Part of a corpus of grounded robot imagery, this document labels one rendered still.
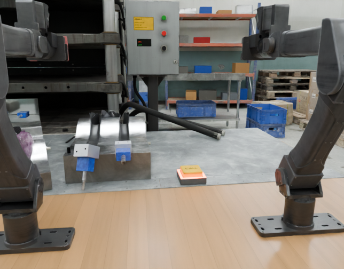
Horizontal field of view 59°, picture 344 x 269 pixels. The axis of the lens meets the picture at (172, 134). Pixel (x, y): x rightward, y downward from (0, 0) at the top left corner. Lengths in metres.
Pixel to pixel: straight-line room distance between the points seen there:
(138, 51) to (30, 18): 1.04
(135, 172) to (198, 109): 3.81
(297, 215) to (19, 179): 0.57
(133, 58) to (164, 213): 1.15
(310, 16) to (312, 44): 7.68
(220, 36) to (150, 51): 5.98
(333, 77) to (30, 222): 0.61
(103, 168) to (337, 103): 0.66
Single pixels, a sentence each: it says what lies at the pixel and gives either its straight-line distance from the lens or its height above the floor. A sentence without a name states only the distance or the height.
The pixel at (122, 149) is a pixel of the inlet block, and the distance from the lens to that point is 0.93.
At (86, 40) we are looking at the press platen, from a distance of 1.71.
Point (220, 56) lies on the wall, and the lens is 7.67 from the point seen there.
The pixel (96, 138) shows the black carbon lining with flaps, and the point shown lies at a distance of 1.15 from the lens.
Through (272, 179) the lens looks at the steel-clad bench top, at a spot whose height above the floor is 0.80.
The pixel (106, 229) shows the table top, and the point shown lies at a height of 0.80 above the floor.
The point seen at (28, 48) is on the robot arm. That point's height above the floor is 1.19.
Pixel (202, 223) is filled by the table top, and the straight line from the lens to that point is 0.74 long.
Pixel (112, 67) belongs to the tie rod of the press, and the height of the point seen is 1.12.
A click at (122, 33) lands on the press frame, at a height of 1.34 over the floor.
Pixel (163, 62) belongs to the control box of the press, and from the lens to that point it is 1.77.
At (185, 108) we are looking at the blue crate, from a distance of 4.69.
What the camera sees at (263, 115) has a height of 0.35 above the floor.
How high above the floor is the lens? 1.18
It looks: 14 degrees down
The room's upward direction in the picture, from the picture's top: straight up
